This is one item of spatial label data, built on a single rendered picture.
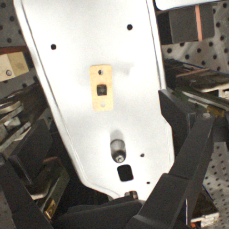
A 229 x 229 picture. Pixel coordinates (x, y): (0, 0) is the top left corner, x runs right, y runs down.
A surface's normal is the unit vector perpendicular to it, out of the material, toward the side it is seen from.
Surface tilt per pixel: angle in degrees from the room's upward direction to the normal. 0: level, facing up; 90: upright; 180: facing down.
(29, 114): 90
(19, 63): 90
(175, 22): 0
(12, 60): 90
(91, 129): 0
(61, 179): 78
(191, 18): 0
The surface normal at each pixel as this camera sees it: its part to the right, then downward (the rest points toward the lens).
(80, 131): 0.07, 0.38
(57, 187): 0.97, -0.15
